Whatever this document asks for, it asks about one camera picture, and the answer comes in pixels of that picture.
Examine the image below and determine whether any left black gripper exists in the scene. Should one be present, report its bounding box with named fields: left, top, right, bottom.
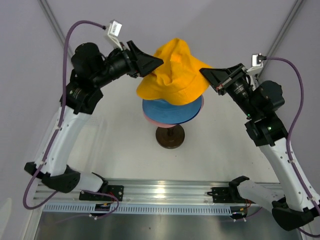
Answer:
left=91, top=40, right=163, bottom=89

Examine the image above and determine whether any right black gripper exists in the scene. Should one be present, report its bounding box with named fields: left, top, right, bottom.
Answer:
left=200, top=63, right=259, bottom=119

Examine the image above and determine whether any dark blue bucket hat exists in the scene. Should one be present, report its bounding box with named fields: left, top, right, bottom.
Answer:
left=149, top=97, right=204, bottom=125

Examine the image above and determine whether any yellow hat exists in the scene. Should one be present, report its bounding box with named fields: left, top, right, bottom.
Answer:
left=136, top=38, right=212, bottom=106

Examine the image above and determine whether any light blue hat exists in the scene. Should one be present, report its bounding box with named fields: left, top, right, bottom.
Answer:
left=141, top=96, right=203, bottom=125

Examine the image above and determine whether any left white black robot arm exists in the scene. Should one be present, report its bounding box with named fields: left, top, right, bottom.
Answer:
left=24, top=41, right=164, bottom=201

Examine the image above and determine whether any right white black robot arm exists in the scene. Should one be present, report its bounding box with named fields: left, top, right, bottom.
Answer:
left=200, top=63, right=320, bottom=231

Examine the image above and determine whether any dark round wooden stand base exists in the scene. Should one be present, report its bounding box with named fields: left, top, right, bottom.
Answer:
left=155, top=124, right=185, bottom=149

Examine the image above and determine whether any white plastic basket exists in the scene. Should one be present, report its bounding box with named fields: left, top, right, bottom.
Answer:
left=35, top=114, right=106, bottom=176

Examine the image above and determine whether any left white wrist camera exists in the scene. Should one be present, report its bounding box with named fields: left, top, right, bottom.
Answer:
left=103, top=19, right=123, bottom=51

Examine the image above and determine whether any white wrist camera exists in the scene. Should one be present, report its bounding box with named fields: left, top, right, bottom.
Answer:
left=247, top=53, right=266, bottom=76
left=103, top=19, right=123, bottom=51

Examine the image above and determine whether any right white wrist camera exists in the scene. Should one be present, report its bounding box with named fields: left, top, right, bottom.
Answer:
left=247, top=53, right=266, bottom=76

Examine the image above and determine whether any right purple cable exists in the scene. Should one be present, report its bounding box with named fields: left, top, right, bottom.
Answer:
left=261, top=56, right=320, bottom=238

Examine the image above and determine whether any right aluminium corner post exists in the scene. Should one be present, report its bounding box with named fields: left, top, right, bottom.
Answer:
left=266, top=0, right=307, bottom=57

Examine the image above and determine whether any aluminium corner post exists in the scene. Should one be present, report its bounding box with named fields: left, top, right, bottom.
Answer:
left=266, top=0, right=307, bottom=57
left=37, top=0, right=65, bottom=48

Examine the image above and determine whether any left aluminium corner post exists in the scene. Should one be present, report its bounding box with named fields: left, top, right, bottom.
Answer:
left=37, top=0, right=65, bottom=48

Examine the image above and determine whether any aluminium mounting rail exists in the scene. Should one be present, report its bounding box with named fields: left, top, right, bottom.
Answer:
left=32, top=178, right=283, bottom=208

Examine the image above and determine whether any white slotted cable duct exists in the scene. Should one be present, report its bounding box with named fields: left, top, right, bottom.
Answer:
left=43, top=202, right=232, bottom=216

